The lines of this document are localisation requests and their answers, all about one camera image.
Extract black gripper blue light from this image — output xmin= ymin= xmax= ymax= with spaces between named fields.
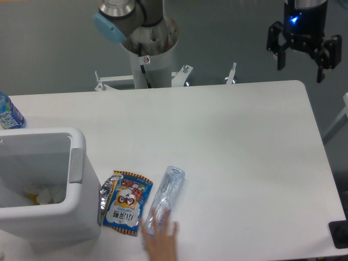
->
xmin=266 ymin=1 xmax=342 ymax=83

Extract clear plastic bottle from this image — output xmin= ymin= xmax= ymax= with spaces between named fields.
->
xmin=145 ymin=166 xmax=185 ymax=237

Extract white open trash can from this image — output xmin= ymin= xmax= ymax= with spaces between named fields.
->
xmin=1 ymin=128 xmax=101 ymax=242

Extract crumpled white tissues in can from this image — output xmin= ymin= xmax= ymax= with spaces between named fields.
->
xmin=23 ymin=184 xmax=66 ymax=205

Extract bare human hand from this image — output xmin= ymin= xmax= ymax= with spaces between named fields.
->
xmin=140 ymin=208 xmax=179 ymax=261

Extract white stand at right edge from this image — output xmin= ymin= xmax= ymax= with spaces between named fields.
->
xmin=322 ymin=93 xmax=347 ymax=145

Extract black clamp at table edge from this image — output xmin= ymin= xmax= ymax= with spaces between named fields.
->
xmin=328 ymin=220 xmax=347 ymax=249

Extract blue orange snack bag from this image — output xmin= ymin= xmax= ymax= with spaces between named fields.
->
xmin=100 ymin=170 xmax=153 ymax=236

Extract blue labelled drink bottle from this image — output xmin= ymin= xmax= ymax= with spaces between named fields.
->
xmin=1 ymin=92 xmax=26 ymax=129

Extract white pedestal base frame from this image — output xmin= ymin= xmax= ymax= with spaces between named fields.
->
xmin=94 ymin=62 xmax=237 ymax=91

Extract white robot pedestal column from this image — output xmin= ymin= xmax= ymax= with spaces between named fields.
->
xmin=122 ymin=15 xmax=179 ymax=89

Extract black cable on pedestal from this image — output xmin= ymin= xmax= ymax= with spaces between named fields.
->
xmin=137 ymin=42 xmax=152 ymax=89

